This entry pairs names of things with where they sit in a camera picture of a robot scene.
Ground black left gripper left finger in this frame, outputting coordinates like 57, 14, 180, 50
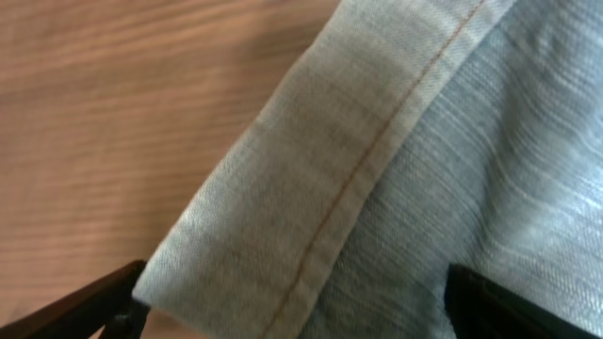
1, 260, 150, 339

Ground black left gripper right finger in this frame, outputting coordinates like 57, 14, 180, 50
444, 264, 598, 339

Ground light blue denim shorts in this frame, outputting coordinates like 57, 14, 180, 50
133, 0, 602, 338

